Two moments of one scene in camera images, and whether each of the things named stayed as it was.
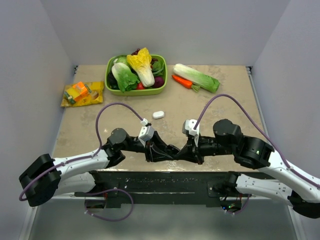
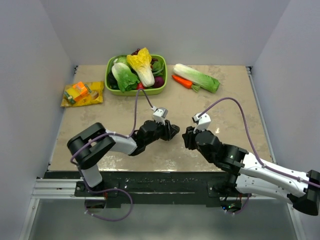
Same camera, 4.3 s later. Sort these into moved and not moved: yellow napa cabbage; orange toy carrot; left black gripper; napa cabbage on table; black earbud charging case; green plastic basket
Moved: black earbud charging case; left black gripper
Not moved: orange toy carrot; yellow napa cabbage; green plastic basket; napa cabbage on table
